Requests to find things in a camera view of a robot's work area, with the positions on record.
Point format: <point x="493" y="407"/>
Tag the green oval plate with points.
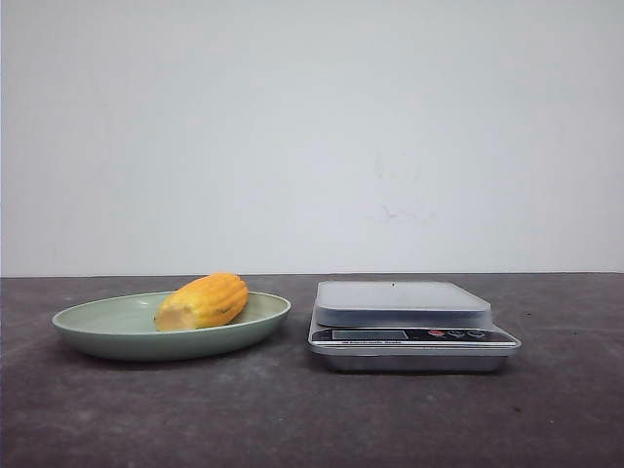
<point x="122" y="329"/>

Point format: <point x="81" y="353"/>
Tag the yellow corn cob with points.
<point x="211" y="301"/>

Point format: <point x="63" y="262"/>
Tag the silver digital kitchen scale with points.
<point x="417" y="326"/>

